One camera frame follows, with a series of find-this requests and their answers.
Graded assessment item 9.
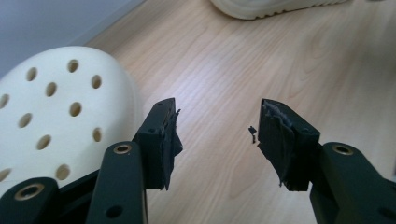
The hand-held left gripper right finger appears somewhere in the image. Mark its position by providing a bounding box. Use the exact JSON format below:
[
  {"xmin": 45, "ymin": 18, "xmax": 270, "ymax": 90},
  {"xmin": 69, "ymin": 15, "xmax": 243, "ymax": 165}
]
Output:
[{"xmin": 247, "ymin": 98, "xmax": 321, "ymax": 192}]

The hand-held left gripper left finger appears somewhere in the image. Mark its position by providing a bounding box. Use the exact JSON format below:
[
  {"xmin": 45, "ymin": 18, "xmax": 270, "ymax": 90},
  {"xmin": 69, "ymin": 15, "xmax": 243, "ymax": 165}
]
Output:
[{"xmin": 132, "ymin": 97, "xmax": 184, "ymax": 191}]

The cream perforated clog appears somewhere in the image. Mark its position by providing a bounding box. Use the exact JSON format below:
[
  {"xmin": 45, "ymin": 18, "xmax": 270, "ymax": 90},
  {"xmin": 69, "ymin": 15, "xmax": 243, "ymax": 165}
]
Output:
[
  {"xmin": 0, "ymin": 46, "xmax": 146, "ymax": 195},
  {"xmin": 209, "ymin": 0, "xmax": 353, "ymax": 21}
]

